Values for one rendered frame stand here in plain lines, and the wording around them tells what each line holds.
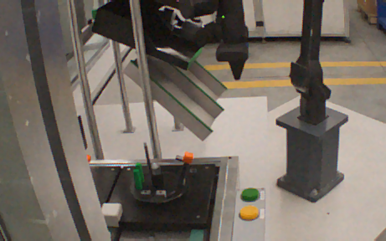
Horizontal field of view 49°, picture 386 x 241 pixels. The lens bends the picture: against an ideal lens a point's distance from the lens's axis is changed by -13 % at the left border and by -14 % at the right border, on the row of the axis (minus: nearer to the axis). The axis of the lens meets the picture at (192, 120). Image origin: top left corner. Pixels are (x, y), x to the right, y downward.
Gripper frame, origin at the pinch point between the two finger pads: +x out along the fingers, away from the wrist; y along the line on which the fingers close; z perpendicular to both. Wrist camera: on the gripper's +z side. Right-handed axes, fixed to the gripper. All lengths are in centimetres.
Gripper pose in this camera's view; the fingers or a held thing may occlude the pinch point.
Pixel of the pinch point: (235, 64)
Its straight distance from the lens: 102.6
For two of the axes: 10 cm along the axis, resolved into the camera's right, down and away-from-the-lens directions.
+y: -1.2, 4.5, -8.8
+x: 1.1, 8.9, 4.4
